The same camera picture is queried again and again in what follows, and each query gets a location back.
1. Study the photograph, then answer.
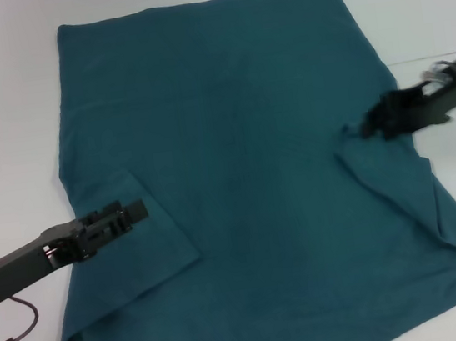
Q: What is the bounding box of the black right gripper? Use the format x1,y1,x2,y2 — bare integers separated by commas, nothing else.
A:
354,64,456,143

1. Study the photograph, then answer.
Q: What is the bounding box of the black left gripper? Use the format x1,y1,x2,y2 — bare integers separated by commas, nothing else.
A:
0,197,159,306

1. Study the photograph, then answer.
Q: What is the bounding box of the teal blue t-shirt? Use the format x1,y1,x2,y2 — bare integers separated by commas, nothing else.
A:
13,0,456,341

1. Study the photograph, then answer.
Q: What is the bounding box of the silver angled cable connector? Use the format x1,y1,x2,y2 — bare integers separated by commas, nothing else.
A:
421,59,456,88

